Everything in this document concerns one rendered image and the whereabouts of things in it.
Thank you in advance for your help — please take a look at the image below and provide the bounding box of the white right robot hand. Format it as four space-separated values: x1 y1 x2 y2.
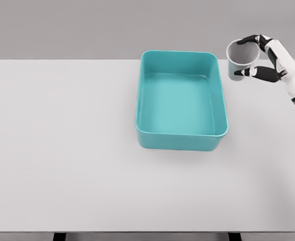
234 34 295 83

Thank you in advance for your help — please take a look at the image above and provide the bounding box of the white paper cup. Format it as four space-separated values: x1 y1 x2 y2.
226 38 260 82

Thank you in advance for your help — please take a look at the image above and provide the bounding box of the teal plastic basket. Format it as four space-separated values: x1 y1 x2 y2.
135 50 229 152

